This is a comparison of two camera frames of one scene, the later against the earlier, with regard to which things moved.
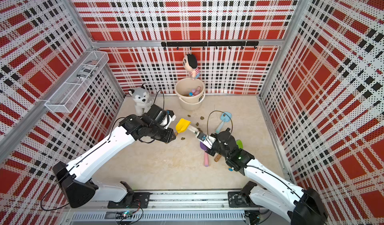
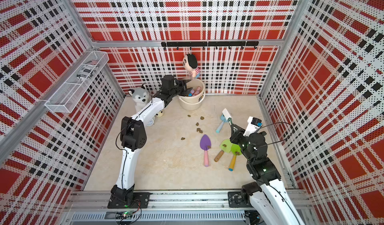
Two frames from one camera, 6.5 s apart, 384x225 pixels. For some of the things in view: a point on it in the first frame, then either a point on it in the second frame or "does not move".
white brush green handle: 193,129 → 227,116
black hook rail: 215,44 does not move
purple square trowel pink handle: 198,91 does not move
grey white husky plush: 141,98 does not move
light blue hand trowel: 226,116 does not move
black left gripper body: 157,127 → 179,88
